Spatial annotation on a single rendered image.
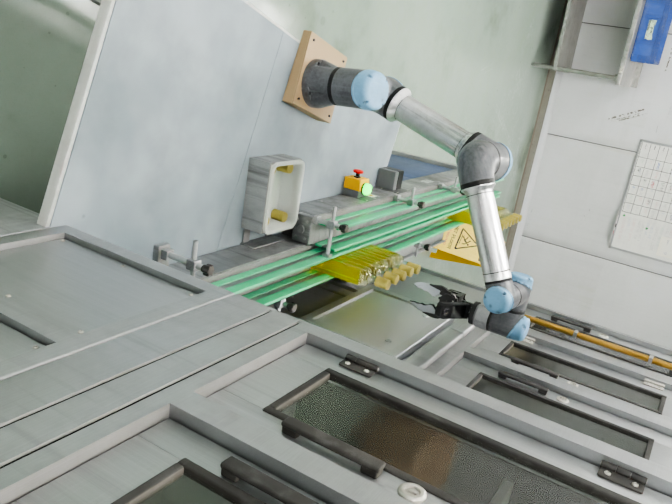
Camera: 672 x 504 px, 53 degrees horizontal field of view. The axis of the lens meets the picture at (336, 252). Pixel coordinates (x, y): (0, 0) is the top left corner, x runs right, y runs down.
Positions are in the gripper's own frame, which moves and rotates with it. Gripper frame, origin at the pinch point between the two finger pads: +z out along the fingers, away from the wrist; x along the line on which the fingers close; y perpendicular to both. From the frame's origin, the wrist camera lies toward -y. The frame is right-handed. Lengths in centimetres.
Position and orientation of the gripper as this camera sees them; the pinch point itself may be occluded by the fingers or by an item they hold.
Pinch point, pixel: (414, 293)
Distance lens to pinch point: 212.9
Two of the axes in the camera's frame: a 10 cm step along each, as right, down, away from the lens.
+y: 5.0, -0.9, 8.6
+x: 2.1, -9.5, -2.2
